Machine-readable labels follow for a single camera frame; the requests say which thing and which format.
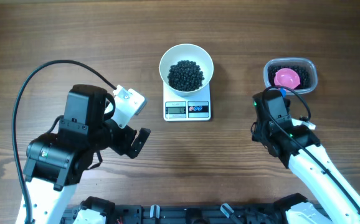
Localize clear plastic container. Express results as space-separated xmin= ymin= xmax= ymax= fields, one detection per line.
xmin=263 ymin=57 xmax=318 ymax=95

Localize left black cable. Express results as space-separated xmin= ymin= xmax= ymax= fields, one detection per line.
xmin=11 ymin=59 xmax=117 ymax=224

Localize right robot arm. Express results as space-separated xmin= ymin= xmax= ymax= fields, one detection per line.
xmin=251 ymin=86 xmax=360 ymax=223

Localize black cable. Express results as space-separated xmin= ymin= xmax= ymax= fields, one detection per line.
xmin=260 ymin=85 xmax=360 ymax=224
xmin=11 ymin=59 xmax=117 ymax=224

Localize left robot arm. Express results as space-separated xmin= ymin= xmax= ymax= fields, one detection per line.
xmin=16 ymin=84 xmax=151 ymax=223

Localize right black cable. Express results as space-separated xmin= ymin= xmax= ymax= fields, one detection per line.
xmin=260 ymin=85 xmax=360 ymax=224

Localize black beans in bowl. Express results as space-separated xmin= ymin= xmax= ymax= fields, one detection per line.
xmin=167 ymin=60 xmax=205 ymax=92

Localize white bowl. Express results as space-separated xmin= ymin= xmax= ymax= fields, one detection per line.
xmin=159 ymin=44 xmax=214 ymax=96

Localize pink scoop with blue handle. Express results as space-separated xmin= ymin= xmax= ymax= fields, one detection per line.
xmin=274 ymin=68 xmax=301 ymax=90

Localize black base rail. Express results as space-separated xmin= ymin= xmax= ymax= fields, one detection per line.
xmin=64 ymin=195 xmax=333 ymax=224

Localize black beans in container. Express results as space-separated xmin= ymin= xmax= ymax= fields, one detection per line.
xmin=268 ymin=65 xmax=311 ymax=90

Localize white digital kitchen scale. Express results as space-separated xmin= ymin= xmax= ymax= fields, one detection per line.
xmin=163 ymin=84 xmax=212 ymax=122

